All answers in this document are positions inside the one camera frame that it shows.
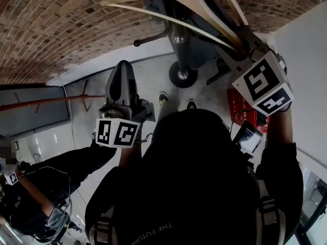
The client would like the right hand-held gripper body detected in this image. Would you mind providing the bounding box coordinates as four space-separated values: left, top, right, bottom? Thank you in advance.
231 43 295 117

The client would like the grey partition panel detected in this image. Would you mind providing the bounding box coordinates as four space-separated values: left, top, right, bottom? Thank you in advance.
0 85 72 138

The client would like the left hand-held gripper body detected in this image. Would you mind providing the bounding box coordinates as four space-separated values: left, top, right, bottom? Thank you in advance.
95 98 156 149

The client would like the red metal rail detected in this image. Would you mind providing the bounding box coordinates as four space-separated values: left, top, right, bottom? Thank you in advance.
0 79 107 113

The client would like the black coat rack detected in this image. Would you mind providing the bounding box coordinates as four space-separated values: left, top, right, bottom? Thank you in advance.
133 0 220 89

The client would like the person's left forearm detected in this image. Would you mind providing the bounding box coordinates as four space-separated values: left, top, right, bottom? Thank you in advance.
118 141 143 169

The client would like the grey harness strap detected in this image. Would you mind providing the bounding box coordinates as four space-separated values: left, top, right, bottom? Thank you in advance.
88 205 116 245
254 179 287 245

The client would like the grey mesh bag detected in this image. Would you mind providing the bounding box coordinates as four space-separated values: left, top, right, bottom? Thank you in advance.
32 205 72 242

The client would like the black screen device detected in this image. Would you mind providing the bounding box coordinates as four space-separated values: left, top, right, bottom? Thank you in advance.
233 120 264 160

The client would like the person's left shoe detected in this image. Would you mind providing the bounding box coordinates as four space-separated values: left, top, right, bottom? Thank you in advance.
158 91 170 106

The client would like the grey hanging garment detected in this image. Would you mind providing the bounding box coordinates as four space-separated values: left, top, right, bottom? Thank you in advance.
142 0 232 86

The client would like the person's right forearm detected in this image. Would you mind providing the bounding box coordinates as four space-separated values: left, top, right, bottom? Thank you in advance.
265 108 295 148

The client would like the person's black shirt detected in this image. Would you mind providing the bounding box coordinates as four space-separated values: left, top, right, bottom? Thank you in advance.
84 108 305 245

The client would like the glass window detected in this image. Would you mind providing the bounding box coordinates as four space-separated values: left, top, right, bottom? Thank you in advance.
295 169 327 245

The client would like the light wooden hanger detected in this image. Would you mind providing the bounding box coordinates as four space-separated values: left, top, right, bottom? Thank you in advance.
100 0 246 55
216 0 250 27

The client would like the red box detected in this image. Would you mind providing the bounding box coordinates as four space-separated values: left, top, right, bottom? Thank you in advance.
227 87 269 135

